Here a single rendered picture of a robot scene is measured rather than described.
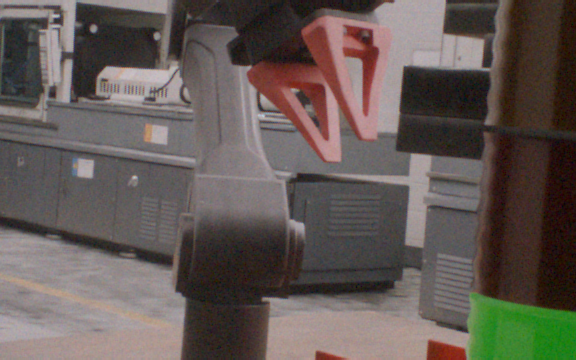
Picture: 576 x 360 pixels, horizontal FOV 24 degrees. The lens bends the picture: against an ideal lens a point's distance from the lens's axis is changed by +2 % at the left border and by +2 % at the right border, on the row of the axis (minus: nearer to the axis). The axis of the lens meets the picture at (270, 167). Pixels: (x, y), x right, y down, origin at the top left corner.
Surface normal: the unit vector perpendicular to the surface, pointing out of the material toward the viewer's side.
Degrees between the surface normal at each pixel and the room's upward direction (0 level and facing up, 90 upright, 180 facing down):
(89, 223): 90
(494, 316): 104
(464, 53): 90
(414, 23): 90
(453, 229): 90
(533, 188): 76
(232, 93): 37
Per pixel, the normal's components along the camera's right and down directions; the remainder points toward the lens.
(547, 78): -0.58, 0.24
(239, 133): 0.15, -0.75
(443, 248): -0.76, -0.03
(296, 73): 0.63, -0.47
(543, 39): -0.53, -0.25
